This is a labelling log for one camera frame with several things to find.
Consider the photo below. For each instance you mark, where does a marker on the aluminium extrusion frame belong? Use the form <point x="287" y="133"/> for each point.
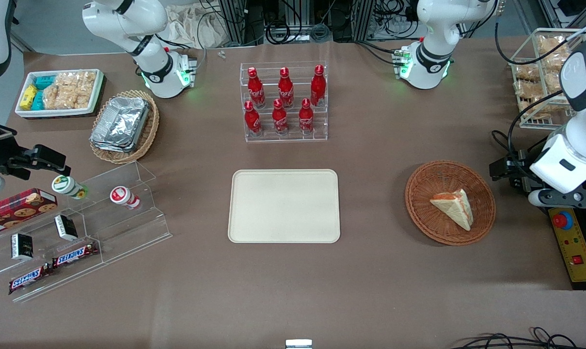
<point x="370" y="19"/>
<point x="237" y="22"/>

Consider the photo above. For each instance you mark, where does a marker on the triangular sandwich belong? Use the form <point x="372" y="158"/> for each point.
<point x="455" y="208"/>

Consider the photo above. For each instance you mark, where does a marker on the clear acrylic step display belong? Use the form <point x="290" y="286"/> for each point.
<point x="128" y="232"/>

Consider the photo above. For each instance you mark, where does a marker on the light wicker basket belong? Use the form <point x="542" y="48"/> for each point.
<point x="150" y="131"/>

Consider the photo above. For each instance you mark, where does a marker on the red lid yogurt cup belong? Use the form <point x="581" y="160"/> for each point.
<point x="123" y="196"/>

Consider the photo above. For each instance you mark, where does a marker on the white rectangular snack tray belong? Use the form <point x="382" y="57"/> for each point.
<point x="60" y="112"/>

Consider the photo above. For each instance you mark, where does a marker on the clear acrylic bottle rack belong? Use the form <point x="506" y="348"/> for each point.
<point x="292" y="138"/>

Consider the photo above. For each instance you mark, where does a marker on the green lid yogurt cup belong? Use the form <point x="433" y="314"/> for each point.
<point x="66" y="186"/>

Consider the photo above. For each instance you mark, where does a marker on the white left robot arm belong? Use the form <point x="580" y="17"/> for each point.
<point x="431" y="29"/>

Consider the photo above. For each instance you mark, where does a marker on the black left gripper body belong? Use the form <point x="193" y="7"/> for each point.
<point x="521" y="170"/>

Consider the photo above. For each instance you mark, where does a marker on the red cola bottle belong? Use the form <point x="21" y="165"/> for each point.
<point x="255" y="89"/>
<point x="280" y="120"/>
<point x="306" y="118"/>
<point x="252" y="121"/>
<point x="318" y="87"/>
<point x="286" y="89"/>

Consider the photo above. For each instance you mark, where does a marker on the aluminium foil container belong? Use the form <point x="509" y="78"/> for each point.
<point x="123" y="121"/>
<point x="108" y="147"/>

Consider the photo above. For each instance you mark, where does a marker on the beige crumpled cloth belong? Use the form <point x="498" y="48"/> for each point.
<point x="196" y="26"/>

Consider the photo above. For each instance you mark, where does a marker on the teal small box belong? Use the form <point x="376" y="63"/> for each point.
<point x="39" y="101"/>
<point x="44" y="82"/>

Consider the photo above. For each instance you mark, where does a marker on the clear bag rice crackers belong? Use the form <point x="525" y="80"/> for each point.
<point x="84" y="89"/>
<point x="57" y="94"/>

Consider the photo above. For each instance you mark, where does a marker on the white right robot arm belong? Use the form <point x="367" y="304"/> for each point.
<point x="128" y="22"/>

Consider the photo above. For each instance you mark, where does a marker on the clear bag fried snacks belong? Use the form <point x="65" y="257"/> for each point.
<point x="528" y="72"/>
<point x="552" y="51"/>
<point x="540" y="94"/>

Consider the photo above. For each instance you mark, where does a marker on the red tartan cookie box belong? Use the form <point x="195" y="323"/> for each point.
<point x="19" y="208"/>

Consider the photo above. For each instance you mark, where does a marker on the beige plastic tray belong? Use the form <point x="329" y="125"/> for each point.
<point x="284" y="206"/>

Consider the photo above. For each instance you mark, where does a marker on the yellow small box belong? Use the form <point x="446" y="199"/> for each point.
<point x="28" y="97"/>

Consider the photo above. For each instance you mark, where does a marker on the small black white box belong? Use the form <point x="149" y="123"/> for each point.
<point x="22" y="246"/>
<point x="66" y="228"/>

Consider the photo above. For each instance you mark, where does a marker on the snickers chocolate bar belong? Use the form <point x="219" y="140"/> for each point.
<point x="74" y="254"/>
<point x="28" y="280"/>

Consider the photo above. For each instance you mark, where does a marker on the brown wicker basket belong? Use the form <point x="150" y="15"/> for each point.
<point x="423" y="213"/>

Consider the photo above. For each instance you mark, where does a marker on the yellow emergency stop box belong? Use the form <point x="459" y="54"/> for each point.
<point x="576" y="252"/>

